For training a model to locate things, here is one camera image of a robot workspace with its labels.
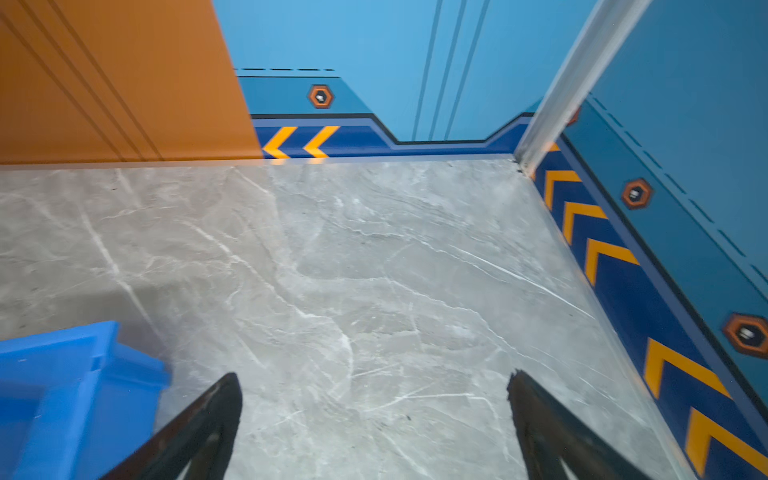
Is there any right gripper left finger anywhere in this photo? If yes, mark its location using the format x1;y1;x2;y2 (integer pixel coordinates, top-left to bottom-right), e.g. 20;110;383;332
104;372;243;479

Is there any right aluminium corner post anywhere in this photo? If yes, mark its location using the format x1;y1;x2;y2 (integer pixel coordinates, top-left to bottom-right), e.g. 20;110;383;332
514;0;651;175

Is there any blue plastic bin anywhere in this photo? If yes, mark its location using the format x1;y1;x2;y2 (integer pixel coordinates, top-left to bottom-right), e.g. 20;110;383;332
1;321;171;479

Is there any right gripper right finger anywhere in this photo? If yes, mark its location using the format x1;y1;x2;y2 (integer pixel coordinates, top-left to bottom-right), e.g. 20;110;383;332
507;370;648;479

